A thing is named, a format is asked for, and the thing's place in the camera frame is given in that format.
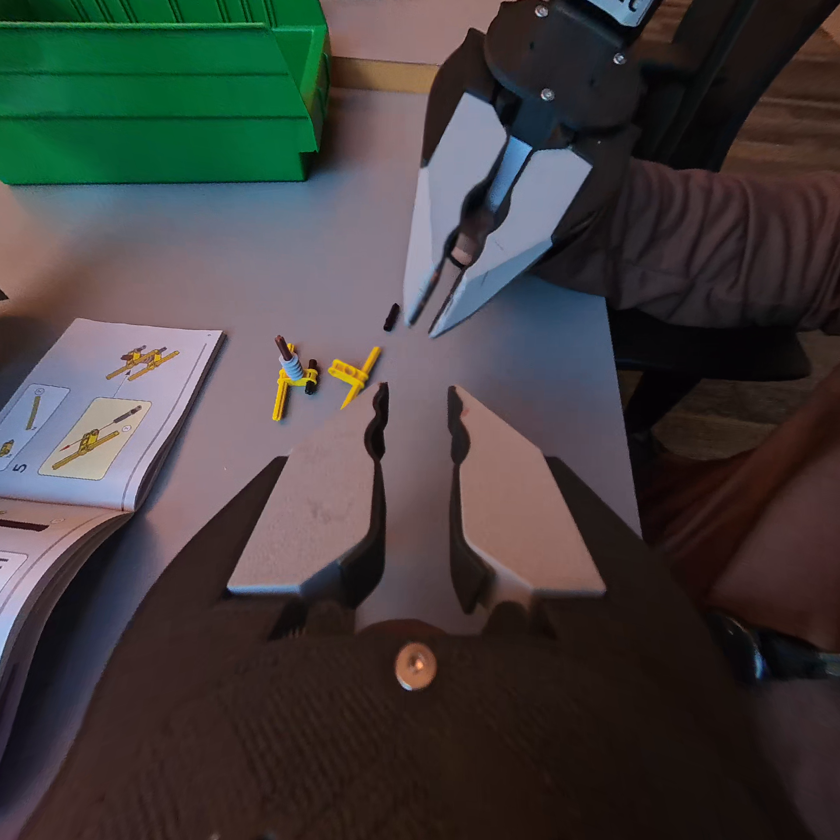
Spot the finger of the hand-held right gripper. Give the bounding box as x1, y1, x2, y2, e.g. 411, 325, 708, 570
428, 136, 595, 338
402, 92, 508, 327

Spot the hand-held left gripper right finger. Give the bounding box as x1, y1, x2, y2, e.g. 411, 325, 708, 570
448, 385, 606, 615

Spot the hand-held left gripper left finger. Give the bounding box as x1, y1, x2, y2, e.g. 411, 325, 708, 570
226, 382, 391, 609

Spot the yellow lego connector with axle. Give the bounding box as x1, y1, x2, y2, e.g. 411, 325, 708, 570
327, 345, 382, 412

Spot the person's right forearm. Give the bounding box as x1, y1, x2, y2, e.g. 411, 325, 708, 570
535, 157, 840, 332

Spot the yellow lego assembly with grey worm gear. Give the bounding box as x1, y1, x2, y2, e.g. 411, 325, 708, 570
270, 334, 322, 423

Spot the black chair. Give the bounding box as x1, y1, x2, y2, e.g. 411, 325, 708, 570
610, 0, 840, 460

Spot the open instruction booklet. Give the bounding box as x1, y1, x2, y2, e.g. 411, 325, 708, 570
0, 318, 228, 756

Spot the green plastic storage bin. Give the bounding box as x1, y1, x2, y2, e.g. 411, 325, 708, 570
0, 0, 332, 186

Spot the black strap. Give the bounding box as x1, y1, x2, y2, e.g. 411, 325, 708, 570
705, 609, 840, 689

